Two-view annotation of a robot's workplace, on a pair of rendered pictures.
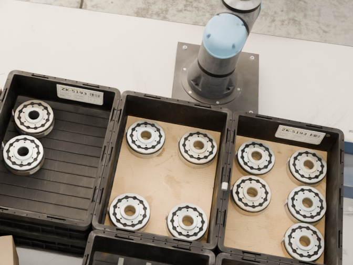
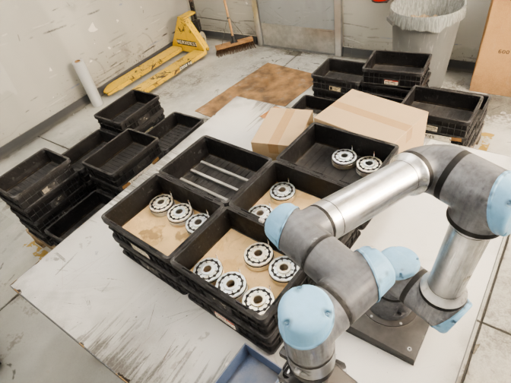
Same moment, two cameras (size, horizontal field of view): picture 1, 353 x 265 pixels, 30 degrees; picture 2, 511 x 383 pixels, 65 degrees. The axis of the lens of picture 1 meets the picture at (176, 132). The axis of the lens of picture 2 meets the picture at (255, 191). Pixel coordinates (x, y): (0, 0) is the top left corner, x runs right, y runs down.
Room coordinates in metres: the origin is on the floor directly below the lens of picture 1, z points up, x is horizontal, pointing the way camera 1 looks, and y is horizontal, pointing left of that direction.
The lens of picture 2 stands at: (1.45, -0.78, 1.93)
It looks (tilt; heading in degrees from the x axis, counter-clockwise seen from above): 42 degrees down; 138
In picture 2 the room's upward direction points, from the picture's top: 12 degrees counter-clockwise
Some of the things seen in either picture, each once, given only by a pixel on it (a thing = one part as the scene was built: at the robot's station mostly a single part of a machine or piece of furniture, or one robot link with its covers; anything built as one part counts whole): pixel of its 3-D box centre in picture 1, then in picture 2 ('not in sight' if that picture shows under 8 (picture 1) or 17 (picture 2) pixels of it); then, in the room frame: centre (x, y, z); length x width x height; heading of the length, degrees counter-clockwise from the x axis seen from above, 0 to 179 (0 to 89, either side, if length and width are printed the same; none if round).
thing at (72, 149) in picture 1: (49, 155); (336, 164); (0.76, 0.31, 0.87); 0.40 x 0.30 x 0.11; 2
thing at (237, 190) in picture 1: (251, 193); (258, 254); (0.78, -0.22, 0.86); 0.10 x 0.10 x 0.01
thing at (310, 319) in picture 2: not in sight; (309, 324); (1.26, -0.56, 1.41); 0.09 x 0.08 x 0.11; 78
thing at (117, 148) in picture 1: (164, 176); (295, 210); (0.77, 0.01, 0.87); 0.40 x 0.30 x 0.11; 2
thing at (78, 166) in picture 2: not in sight; (99, 167); (-1.03, 0.03, 0.31); 0.40 x 0.30 x 0.34; 95
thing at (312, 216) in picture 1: (307, 203); (230, 284); (0.78, -0.37, 0.86); 0.10 x 0.10 x 0.01
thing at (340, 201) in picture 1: (283, 188); (242, 257); (0.78, -0.29, 0.92); 0.40 x 0.30 x 0.02; 2
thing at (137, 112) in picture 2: not in sight; (137, 131); (-1.07, 0.43, 0.37); 0.40 x 0.30 x 0.45; 95
